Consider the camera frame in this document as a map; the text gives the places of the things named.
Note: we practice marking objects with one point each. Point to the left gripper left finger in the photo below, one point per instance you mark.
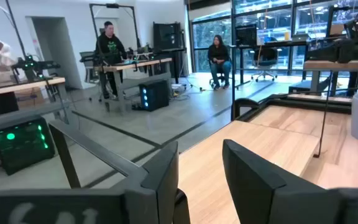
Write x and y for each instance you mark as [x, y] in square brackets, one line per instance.
[157, 186]

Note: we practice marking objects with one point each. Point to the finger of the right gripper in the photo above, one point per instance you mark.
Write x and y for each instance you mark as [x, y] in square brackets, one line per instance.
[320, 53]

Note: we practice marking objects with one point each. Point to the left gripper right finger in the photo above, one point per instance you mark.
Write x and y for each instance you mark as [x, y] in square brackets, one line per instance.
[259, 193]

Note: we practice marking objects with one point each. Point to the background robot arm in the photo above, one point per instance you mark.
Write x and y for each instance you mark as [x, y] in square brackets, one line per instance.
[31, 65]

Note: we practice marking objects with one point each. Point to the wooden workstation table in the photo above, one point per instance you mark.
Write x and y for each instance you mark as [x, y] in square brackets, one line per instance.
[337, 65]
[17, 85]
[135, 64]

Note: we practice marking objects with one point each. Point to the black desk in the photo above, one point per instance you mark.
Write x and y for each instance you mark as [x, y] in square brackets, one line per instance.
[278, 43]

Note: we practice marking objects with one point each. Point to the black office chair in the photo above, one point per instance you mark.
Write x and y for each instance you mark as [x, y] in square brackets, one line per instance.
[264, 57]

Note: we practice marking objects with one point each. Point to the computer tower blue lights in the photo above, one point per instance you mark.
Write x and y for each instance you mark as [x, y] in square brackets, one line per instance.
[154, 95]

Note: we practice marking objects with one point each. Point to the large glass window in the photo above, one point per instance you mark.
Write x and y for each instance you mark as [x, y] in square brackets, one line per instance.
[211, 34]

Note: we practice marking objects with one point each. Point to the computer tower green lights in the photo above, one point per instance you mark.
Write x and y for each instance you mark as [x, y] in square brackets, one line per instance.
[22, 144]

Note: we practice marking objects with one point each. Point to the grey office chair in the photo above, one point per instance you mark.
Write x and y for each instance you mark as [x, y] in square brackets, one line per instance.
[89, 62]

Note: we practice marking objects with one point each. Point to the black equipment cabinet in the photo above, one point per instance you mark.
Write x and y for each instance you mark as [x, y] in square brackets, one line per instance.
[166, 35]

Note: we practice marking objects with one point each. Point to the black rig pole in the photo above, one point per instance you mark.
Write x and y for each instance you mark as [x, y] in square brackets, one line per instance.
[15, 28]

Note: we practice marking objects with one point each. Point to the black aluminium table frame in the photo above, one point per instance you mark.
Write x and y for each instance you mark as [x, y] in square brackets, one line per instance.
[306, 105]

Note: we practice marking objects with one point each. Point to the black vertical post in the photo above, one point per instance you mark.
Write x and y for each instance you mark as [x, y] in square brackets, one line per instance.
[233, 62]

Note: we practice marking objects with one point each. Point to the black overhead rig frame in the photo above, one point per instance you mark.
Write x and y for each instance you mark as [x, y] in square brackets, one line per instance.
[112, 5]

